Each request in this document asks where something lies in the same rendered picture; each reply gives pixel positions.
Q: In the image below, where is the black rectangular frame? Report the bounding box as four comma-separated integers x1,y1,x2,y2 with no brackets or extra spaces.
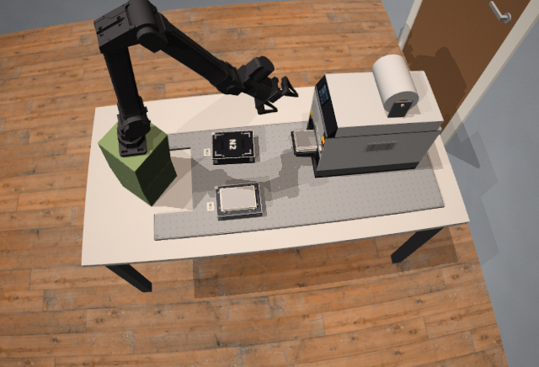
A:
212,130,254,165

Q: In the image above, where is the white cylinder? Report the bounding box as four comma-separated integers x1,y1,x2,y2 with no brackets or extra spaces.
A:
372,55,419,112

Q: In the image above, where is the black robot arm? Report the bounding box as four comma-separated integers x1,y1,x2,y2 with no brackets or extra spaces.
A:
93,0,275,157

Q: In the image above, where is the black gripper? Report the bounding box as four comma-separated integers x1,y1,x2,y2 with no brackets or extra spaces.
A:
250,76,299,115

